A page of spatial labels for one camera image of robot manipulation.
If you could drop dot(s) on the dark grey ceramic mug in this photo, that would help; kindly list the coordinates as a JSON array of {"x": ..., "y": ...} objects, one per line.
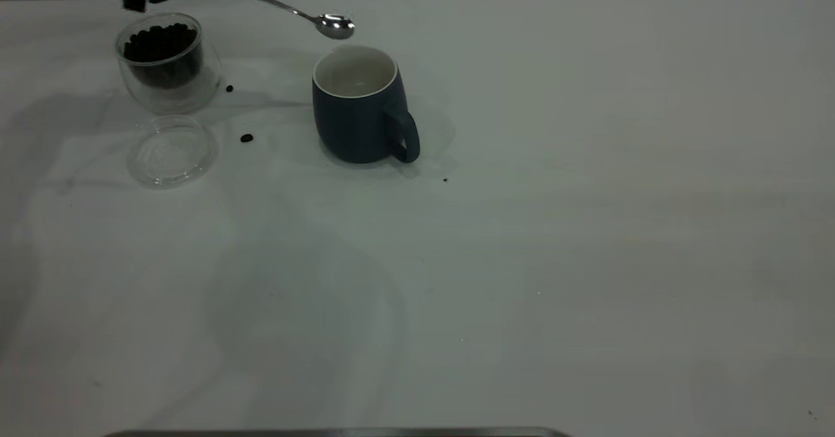
[{"x": 352, "y": 130}]

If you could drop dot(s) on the pile of coffee beans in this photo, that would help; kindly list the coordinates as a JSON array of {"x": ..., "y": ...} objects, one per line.
[{"x": 160, "y": 45}]

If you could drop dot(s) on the clear glass lid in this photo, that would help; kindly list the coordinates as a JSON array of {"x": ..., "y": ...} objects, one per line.
[{"x": 169, "y": 156}]

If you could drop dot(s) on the clear double-wall glass jar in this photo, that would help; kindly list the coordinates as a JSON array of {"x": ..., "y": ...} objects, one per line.
[{"x": 147, "y": 101}]

